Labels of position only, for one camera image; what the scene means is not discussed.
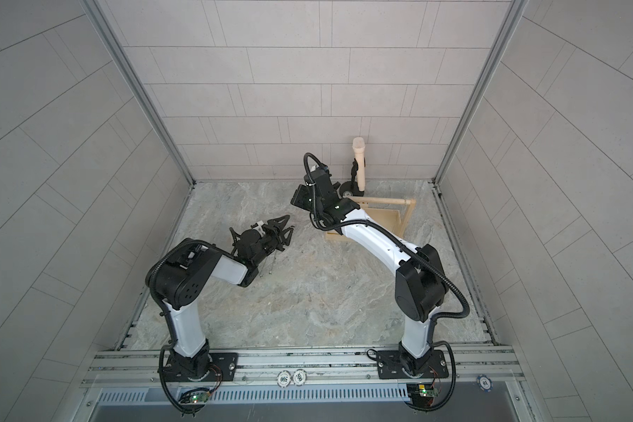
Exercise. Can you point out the left green circuit board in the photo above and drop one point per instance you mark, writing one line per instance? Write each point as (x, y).
(198, 396)

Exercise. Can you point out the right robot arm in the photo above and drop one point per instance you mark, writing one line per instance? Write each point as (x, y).
(419, 290)

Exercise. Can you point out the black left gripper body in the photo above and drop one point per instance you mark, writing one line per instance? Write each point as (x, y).
(268, 244)

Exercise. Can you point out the poker chip on rail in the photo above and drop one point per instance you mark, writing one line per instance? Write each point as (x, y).
(299, 377)
(284, 379)

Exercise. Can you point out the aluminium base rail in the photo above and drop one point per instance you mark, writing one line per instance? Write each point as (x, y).
(322, 365)

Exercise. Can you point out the right green circuit board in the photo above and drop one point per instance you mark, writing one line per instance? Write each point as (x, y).
(422, 395)

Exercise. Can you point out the aluminium corner profile right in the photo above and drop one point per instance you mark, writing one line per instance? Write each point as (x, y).
(506, 30)

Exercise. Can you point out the blue poker chip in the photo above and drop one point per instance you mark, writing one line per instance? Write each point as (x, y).
(484, 383)

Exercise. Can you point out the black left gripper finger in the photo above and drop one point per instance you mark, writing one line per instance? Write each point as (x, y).
(278, 223)
(285, 237)

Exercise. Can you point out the left poker chip on rail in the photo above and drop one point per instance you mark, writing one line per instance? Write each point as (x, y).
(284, 379)

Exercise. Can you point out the right poker chip on rail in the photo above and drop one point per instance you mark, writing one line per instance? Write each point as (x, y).
(299, 377)

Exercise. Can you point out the wooden jewelry display stand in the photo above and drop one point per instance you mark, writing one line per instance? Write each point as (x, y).
(393, 214)

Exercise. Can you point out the aluminium corner profile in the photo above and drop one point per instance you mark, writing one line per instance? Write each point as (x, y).
(506, 30)
(111, 42)

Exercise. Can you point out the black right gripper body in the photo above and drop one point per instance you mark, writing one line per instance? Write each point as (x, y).
(309, 198)

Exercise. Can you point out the green circuit board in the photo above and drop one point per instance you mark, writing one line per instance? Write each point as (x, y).
(198, 396)
(422, 395)

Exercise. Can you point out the aluminium corner profile left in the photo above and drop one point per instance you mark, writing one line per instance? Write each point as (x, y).
(111, 42)

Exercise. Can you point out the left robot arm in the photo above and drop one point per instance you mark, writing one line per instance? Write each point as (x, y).
(176, 281)

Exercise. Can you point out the ventilation grille strip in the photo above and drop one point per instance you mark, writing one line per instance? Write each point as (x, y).
(267, 394)

